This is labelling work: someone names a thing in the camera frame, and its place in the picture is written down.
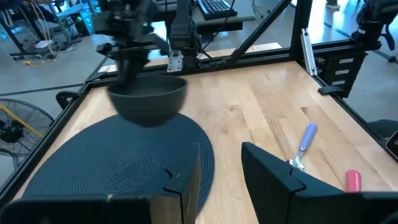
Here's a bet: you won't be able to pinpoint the black aluminium table frame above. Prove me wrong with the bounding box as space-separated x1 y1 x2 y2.
0 0 398 208

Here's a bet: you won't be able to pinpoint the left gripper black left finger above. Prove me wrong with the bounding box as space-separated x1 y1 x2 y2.
136 142 201 224

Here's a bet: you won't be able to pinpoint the white-framed black camera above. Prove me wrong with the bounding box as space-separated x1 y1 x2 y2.
385 130 398 159

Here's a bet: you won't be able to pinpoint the black bowl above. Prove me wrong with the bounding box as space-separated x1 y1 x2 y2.
107 74 188 127

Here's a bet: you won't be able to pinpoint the silver aluminium rail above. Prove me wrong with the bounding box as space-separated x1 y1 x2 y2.
300 28 318 77

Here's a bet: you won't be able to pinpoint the black drawer box white labels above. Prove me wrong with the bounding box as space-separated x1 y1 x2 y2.
317 51 368 98

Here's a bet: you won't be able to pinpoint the grey desk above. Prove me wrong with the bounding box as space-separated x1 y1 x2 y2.
155 0 256 34

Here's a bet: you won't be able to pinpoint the pink-handled metal utensil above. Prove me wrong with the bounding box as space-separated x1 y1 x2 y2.
345 169 362 193

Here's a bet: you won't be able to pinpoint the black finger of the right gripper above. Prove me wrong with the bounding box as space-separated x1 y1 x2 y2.
118 54 135 86
133 51 149 85

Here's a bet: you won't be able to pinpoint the silver metal bracket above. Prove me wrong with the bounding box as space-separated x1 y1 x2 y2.
167 50 183 73

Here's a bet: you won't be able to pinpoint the purple-handled metal spoon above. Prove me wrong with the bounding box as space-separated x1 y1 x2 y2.
287 123 318 171

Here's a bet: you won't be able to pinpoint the black floor fan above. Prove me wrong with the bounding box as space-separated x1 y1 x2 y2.
0 98 55 170

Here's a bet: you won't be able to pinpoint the yellow strap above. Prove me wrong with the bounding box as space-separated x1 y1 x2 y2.
0 102 44 138

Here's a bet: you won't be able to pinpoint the black curved handle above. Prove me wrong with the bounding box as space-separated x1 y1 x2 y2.
55 91 80 110

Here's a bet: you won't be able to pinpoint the round dark woven placemat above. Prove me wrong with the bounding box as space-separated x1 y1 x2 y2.
23 113 215 213

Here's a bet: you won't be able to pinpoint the computer tower green light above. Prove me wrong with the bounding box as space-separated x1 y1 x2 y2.
73 12 91 35

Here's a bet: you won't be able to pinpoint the black computer keyboard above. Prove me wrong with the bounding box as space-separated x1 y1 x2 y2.
197 0 238 20

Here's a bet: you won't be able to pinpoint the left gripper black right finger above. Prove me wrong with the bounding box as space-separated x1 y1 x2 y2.
241 142 364 224

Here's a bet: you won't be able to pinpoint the black flat clamp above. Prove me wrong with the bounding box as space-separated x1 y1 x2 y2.
317 85 346 96

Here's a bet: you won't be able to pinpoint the thin yellow cable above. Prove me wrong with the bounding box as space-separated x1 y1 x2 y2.
24 0 59 67

